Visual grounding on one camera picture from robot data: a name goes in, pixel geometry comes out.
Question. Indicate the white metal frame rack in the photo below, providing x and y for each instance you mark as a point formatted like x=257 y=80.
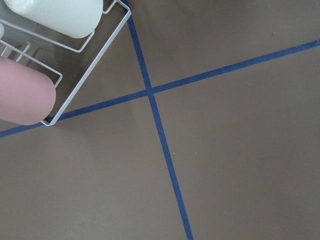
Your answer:
x=65 y=60

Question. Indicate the pink cup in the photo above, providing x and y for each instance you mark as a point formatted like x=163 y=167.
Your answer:
x=27 y=96

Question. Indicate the white cup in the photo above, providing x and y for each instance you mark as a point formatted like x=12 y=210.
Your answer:
x=74 y=18

